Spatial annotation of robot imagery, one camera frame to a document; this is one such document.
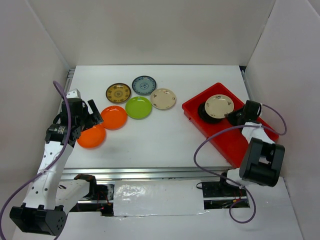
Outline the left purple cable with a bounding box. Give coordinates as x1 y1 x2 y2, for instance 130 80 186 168
0 80 73 226

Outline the beige floral plate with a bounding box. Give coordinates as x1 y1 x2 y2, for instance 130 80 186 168
150 88 177 110
204 94 235 119

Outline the red plastic bin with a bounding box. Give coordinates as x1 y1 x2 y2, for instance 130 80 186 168
181 82 280 169

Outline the beige floral plate back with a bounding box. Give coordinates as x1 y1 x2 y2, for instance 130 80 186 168
150 88 177 110

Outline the beige floral plate front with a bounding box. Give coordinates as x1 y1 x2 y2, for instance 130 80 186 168
204 94 235 119

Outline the blue patterned plate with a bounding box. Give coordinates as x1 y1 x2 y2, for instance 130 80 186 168
131 75 157 96

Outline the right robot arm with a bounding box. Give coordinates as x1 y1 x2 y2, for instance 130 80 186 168
217 100 285 196

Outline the black plate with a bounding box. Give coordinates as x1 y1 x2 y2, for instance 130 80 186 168
197 102 226 124

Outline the yellow patterned plate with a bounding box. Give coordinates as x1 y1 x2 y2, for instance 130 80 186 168
105 83 132 104

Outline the white foil-taped panel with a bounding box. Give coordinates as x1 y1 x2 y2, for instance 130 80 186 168
113 180 205 217

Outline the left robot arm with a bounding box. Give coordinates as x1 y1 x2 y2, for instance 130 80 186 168
9 89 103 236

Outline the aluminium rail frame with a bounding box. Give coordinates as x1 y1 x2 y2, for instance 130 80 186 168
62 65 249 181

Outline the green plate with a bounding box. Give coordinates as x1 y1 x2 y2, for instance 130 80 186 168
125 96 152 120

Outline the orange plate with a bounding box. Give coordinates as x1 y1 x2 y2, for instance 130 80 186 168
77 124 107 149
100 105 128 130

